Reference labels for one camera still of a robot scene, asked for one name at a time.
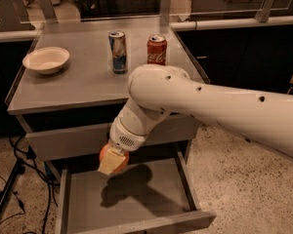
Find white rail pipe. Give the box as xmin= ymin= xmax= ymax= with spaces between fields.
xmin=170 ymin=16 xmax=293 ymax=31

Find top grey drawer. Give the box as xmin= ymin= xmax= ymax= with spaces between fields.
xmin=26 ymin=114 xmax=199 ymax=161

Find white bowl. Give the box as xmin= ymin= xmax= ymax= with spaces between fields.
xmin=22 ymin=47 xmax=70 ymax=75

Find blue silver drink can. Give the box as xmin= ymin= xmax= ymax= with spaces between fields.
xmin=108 ymin=30 xmax=127 ymax=74

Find black cables on floor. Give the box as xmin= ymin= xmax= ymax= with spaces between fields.
xmin=0 ymin=135 xmax=61 ymax=234

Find grey drawer cabinet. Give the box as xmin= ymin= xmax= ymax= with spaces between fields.
xmin=5 ymin=16 xmax=211 ymax=163

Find red cola can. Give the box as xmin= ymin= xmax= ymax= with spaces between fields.
xmin=147 ymin=34 xmax=167 ymax=65

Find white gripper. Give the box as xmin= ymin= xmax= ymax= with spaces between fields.
xmin=97 ymin=97 xmax=172 ymax=176

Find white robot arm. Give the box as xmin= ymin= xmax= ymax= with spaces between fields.
xmin=99 ymin=64 xmax=293 ymax=176

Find orange fruit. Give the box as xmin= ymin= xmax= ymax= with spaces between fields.
xmin=99 ymin=142 xmax=130 ymax=175

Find open middle grey drawer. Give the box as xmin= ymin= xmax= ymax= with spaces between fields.
xmin=55 ymin=151 xmax=216 ymax=234

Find black stand leg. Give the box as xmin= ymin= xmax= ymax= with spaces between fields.
xmin=0 ymin=158 xmax=23 ymax=216

